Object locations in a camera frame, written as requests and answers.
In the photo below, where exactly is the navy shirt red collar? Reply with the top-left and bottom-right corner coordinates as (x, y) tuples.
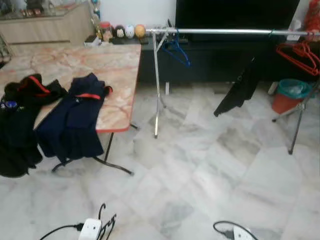
(34, 73), (114, 164)

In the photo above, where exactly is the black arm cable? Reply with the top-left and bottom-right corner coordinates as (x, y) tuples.
(213, 220), (259, 240)
(39, 223), (85, 240)

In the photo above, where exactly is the silver metal clothes rack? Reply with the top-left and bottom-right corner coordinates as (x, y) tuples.
(144, 27), (320, 155)

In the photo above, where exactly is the black plush doll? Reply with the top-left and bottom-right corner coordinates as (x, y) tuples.
(114, 25), (126, 40)

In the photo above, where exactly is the black flat screen television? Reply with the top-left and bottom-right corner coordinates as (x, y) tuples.
(174, 0), (301, 32)

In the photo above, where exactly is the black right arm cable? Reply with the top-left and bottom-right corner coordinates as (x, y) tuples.
(213, 220), (259, 240)

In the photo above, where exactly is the black wire hanger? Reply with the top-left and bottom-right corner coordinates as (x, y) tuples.
(96, 202), (119, 240)

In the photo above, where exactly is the marble pattern folding table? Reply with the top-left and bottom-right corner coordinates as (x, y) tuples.
(0, 43), (143, 176)

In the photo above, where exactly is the orange waste bin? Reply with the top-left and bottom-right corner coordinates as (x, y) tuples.
(271, 92), (297, 115)

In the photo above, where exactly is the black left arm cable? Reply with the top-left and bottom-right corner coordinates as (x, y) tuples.
(39, 223), (85, 240)

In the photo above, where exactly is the red gold Ganesha statue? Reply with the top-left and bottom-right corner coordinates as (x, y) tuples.
(301, 0), (320, 35)

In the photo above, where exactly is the black printed shirt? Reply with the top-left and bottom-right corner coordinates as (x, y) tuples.
(213, 54), (264, 118)

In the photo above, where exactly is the light wooden cabinet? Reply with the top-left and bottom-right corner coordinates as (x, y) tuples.
(0, 2), (97, 49)

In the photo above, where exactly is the white pink tissue box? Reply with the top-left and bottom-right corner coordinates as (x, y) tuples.
(291, 20), (304, 42)

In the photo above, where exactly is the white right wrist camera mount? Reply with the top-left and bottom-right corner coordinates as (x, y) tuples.
(232, 226), (254, 240)

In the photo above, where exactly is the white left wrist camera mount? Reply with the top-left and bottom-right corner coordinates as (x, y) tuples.
(78, 218), (104, 240)

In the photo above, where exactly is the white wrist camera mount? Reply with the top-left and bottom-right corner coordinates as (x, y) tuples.
(232, 226), (254, 240)
(78, 218), (104, 240)

